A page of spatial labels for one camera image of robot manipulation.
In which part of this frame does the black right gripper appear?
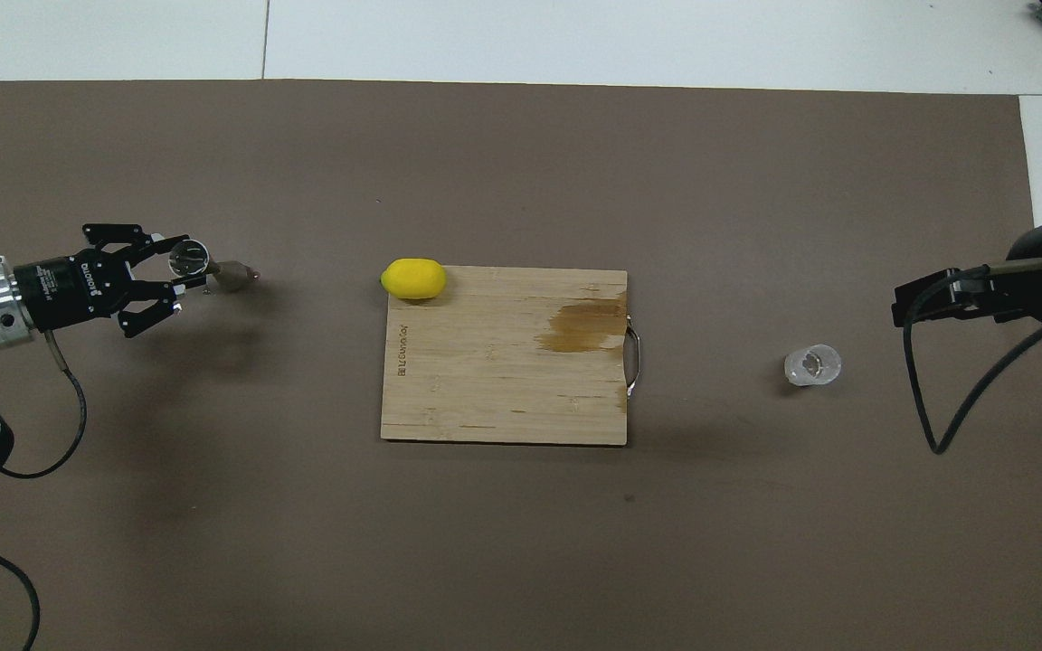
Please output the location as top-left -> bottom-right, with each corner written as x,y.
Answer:
892,217 -> 1042,328

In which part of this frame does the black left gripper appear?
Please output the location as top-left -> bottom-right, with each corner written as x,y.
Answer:
13,221 -> 207,340

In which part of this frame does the steel double jigger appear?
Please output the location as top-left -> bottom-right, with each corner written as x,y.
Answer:
168,237 -> 256,295

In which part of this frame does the clear plastic cup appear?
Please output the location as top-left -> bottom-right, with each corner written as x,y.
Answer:
783,344 -> 844,388

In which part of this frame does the yellow lemon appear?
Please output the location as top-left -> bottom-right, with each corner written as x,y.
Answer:
381,258 -> 448,301

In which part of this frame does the wooden cutting board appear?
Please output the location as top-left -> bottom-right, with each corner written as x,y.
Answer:
380,266 -> 642,447

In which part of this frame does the brown table mat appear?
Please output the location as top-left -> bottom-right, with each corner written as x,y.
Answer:
0,80 -> 1042,651

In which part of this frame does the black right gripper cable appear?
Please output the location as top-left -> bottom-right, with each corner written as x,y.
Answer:
901,259 -> 1042,456

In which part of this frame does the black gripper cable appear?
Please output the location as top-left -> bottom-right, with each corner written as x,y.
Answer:
0,330 -> 88,651
901,259 -> 1042,456

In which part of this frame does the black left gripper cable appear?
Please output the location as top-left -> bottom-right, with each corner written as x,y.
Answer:
0,330 -> 88,651

